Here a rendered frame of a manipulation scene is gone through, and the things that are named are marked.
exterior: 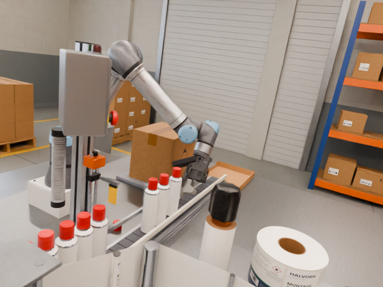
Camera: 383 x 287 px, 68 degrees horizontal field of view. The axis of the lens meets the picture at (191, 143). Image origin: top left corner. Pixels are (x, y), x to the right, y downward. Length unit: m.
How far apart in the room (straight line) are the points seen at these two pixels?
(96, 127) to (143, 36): 5.65
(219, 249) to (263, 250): 0.12
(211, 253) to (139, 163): 0.80
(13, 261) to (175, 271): 0.35
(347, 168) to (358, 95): 1.22
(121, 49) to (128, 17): 5.36
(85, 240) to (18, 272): 0.28
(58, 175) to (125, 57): 0.51
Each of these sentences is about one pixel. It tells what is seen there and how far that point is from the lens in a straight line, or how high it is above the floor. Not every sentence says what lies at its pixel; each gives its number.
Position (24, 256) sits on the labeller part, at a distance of 0.57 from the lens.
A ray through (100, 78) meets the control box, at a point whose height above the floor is 1.42.
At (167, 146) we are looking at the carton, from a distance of 1.41.
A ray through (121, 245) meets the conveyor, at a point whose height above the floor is 0.88.
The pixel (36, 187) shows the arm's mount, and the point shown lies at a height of 0.92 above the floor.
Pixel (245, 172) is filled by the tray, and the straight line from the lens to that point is 1.93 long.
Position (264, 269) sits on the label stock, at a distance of 0.88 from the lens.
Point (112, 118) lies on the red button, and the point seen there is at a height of 1.33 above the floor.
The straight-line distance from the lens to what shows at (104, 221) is 0.83.
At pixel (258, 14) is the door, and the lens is 5.33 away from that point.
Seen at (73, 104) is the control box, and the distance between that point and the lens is 0.70.
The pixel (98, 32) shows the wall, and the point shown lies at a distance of 7.11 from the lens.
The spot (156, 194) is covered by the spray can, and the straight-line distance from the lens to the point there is 1.00.
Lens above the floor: 1.49
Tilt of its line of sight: 16 degrees down
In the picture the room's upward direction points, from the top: 9 degrees clockwise
